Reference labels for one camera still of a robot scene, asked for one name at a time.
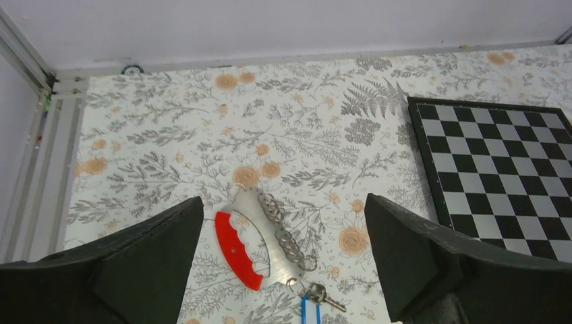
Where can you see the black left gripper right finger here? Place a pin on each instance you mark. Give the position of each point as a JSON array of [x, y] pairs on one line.
[[432, 274]]

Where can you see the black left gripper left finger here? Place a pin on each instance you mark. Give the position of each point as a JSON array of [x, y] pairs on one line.
[[136, 275]]

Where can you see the metal keyring holder red handle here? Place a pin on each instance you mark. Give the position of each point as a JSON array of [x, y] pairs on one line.
[[255, 242]]

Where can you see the key with blue tag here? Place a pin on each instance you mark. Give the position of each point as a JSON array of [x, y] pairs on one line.
[[312, 298]]

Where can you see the black white chessboard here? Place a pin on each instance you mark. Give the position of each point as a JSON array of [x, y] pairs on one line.
[[500, 174]]

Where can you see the floral patterned table mat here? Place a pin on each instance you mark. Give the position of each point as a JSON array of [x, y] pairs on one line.
[[319, 136]]

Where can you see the aluminium frame rail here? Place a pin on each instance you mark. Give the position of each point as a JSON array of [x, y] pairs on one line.
[[38, 203]]

